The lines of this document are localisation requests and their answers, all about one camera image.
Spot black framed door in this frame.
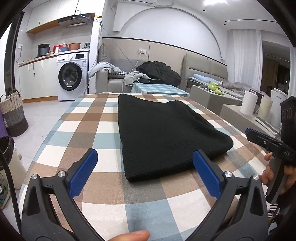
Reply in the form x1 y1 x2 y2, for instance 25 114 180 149
5 11 25 93

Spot brown blue checkered tablecloth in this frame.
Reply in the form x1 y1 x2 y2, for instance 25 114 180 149
18 93 278 241

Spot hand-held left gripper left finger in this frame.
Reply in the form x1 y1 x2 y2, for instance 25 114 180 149
21 148 107 241

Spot grey sofa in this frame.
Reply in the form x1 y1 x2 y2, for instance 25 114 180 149
96 44 139 94

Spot light blue pillow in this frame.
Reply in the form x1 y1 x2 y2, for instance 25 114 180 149
193 74 219 84

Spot black cooking pot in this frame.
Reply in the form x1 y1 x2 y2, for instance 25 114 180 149
37 44 51 57

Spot purple bag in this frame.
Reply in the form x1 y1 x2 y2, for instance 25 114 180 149
0 109 8 139

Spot person's right hand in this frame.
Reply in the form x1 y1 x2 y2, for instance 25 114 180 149
259 152 296 195

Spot steel range hood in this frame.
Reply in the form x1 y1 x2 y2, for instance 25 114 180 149
58 14 87 28

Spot beige low cabinet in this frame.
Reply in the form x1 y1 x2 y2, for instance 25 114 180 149
220 104 281 139

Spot woven laundry basket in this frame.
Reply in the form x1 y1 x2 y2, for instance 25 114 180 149
0 89 29 138

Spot white curtain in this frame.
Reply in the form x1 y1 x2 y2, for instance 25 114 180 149
232 30 263 85

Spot beige side table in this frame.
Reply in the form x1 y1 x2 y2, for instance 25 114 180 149
191 85 243 109

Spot light grey blanket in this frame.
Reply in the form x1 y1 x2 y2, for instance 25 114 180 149
88 62 122 78

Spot teal checkered cloth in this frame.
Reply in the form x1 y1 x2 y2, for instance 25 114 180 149
131 83 190 98

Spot white paper towel roll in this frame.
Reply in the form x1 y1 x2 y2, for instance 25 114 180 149
240 90 258 115

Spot person's left hand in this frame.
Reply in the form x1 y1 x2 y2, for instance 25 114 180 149
109 230 150 241

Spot white kitchen counter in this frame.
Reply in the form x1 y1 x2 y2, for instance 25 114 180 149
18 56 58 100

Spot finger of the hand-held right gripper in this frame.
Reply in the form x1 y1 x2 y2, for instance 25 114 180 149
245 128 281 151

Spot white air purifier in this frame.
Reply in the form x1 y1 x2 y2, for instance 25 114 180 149
270 88 288 130

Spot black sweater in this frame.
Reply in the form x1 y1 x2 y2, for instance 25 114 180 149
117 93 233 182

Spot white wall cabinet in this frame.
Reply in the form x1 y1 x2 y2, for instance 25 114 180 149
25 0 78 34

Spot white crumpled clothes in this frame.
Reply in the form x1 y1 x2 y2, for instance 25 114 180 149
124 71 148 85

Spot green toy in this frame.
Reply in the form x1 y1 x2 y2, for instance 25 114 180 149
208 81 223 95

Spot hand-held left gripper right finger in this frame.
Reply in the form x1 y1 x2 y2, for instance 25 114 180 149
185 149 269 241

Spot cream paper roll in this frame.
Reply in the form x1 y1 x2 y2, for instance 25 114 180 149
257 96 273 122

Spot trash bin with black bag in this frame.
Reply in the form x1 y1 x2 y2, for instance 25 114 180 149
0 136 27 188

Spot sneakers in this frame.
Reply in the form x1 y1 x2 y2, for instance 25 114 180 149
0 171 11 209

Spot black padded jacket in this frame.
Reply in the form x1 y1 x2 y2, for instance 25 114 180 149
136 61 181 86

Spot white washing machine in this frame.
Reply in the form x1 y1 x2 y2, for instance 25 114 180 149
56 51 90 102

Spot bed with grey bedding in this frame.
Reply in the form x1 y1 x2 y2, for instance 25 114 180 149
185 54 262 98

